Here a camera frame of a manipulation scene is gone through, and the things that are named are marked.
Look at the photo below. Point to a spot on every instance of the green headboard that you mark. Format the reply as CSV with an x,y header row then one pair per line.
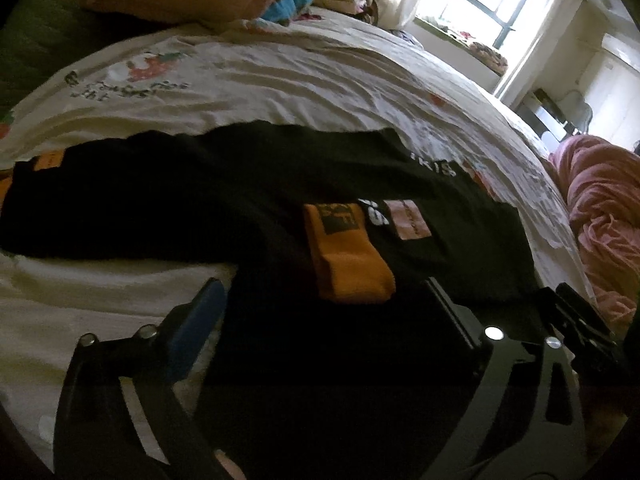
x,y
35,45

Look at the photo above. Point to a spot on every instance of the cluttered desk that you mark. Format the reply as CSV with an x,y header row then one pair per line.
x,y
547,110

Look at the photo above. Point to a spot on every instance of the black t-shirt with orange patches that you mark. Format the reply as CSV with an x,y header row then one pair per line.
x,y
210,195

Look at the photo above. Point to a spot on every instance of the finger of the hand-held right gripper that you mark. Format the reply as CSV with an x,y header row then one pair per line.
x,y
582,322

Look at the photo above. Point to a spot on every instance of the white cabinet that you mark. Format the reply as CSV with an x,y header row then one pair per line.
x,y
615,80

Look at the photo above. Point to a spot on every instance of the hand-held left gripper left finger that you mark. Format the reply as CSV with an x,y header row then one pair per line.
x,y
202,317

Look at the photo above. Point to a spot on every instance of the pink blanket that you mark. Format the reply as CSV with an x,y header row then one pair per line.
x,y
607,210

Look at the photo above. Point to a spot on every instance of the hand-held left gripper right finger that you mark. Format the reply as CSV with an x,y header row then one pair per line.
x,y
462,325

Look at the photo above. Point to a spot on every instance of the cream strawberry print bed sheet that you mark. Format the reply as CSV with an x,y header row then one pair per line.
x,y
250,85

